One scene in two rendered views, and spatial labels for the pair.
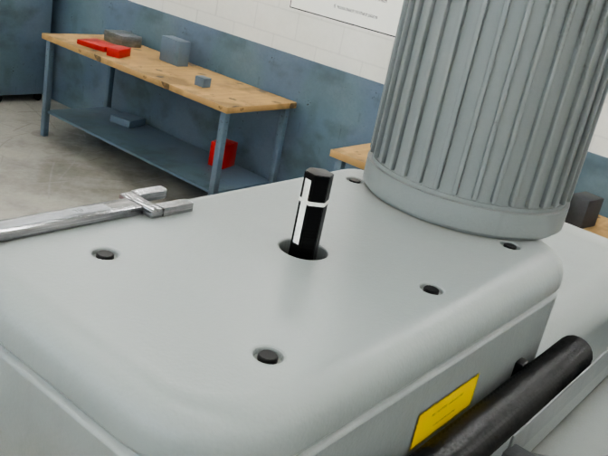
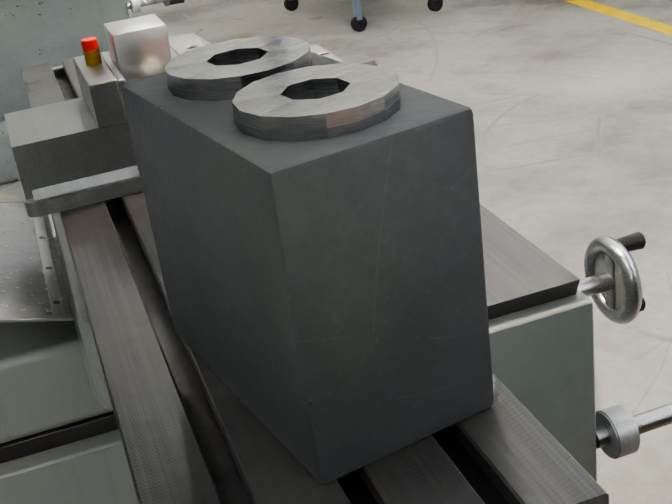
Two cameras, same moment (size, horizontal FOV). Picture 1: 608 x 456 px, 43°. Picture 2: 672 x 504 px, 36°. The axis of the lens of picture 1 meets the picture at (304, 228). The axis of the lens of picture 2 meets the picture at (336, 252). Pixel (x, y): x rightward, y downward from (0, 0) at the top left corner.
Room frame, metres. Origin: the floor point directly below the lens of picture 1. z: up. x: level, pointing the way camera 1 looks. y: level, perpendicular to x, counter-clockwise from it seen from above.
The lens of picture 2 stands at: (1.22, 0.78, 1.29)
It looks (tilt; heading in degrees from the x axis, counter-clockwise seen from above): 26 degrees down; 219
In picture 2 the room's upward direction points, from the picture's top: 8 degrees counter-clockwise
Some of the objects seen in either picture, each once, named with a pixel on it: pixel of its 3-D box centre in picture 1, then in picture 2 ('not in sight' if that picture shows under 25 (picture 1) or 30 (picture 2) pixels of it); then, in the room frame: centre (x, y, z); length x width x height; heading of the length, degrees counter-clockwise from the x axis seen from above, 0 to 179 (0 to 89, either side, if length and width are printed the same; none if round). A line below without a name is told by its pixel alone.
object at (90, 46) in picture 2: not in sight; (91, 51); (0.56, -0.03, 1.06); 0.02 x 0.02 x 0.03
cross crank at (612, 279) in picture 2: not in sight; (588, 286); (0.12, 0.28, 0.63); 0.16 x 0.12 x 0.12; 145
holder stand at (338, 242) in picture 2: not in sight; (299, 229); (0.78, 0.40, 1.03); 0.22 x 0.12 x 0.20; 66
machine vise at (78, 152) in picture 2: not in sight; (180, 103); (0.51, 0.02, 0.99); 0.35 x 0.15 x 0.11; 146
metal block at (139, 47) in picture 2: not in sight; (140, 53); (0.53, 0.00, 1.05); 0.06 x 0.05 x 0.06; 56
